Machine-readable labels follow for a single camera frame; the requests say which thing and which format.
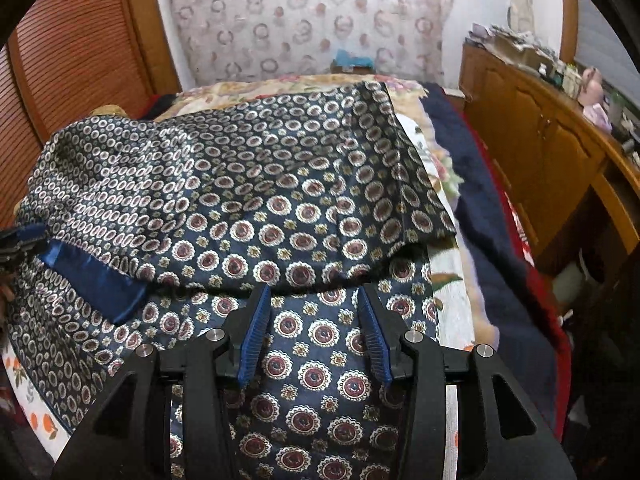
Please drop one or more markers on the white sheet with orange print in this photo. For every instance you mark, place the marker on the white sheet with orange print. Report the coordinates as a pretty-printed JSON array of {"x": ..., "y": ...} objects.
[{"x": 30, "y": 400}]

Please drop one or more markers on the wooden side cabinet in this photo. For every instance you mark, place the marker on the wooden side cabinet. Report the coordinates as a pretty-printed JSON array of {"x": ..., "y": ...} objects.
[{"x": 540, "y": 125}]

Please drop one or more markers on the red blanket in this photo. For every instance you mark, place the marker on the red blanket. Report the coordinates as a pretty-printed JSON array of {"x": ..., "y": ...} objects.
[{"x": 550, "y": 310}]

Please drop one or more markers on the pile of papers and boxes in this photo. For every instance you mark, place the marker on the pile of papers and boxes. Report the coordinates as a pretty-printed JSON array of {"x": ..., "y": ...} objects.
[{"x": 510, "y": 45}]

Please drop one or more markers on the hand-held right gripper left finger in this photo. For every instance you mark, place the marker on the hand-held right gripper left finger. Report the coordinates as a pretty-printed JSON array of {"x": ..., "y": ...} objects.
[{"x": 255, "y": 330}]

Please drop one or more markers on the navy patterned satin garment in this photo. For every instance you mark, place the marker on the navy patterned satin garment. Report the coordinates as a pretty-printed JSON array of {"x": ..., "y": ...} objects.
[{"x": 280, "y": 200}]

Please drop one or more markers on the pink floral blanket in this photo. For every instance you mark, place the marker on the pink floral blanket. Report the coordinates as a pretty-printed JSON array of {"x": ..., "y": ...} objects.
[{"x": 442, "y": 280}]

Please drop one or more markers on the red cloth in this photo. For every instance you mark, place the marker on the red cloth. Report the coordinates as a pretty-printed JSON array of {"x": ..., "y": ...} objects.
[{"x": 160, "y": 104}]

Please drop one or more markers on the blue cloth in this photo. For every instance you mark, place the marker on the blue cloth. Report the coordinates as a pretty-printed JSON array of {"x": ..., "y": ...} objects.
[{"x": 352, "y": 57}]

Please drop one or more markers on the navy blanket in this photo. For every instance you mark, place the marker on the navy blanket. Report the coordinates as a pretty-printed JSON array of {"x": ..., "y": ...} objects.
[{"x": 492, "y": 220}]

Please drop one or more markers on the pink thermos bottle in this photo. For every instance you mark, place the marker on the pink thermos bottle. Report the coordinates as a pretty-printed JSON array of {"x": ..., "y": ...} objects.
[{"x": 591, "y": 82}]

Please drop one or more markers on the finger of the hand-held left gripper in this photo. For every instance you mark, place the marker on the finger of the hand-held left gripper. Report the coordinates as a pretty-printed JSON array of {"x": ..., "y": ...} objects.
[{"x": 22, "y": 240}]

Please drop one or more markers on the grey window blind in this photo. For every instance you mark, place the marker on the grey window blind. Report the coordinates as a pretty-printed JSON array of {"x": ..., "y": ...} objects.
[{"x": 607, "y": 45}]

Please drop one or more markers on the pink tissue pack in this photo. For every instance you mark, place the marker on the pink tissue pack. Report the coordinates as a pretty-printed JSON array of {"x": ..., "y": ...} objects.
[{"x": 598, "y": 115}]

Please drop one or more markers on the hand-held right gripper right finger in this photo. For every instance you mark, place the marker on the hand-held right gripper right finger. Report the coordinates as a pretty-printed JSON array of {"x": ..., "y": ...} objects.
[{"x": 375, "y": 340}]

